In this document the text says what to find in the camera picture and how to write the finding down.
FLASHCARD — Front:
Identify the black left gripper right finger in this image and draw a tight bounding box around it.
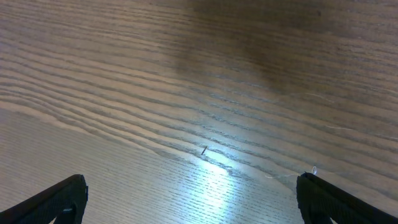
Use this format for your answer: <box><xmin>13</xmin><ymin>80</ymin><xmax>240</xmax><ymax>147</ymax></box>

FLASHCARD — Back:
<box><xmin>296</xmin><ymin>172</ymin><xmax>397</xmax><ymax>224</ymax></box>

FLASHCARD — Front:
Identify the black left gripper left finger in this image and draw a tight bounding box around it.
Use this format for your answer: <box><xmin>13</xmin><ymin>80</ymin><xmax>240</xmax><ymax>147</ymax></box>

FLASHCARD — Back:
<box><xmin>1</xmin><ymin>174</ymin><xmax>88</xmax><ymax>224</ymax></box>

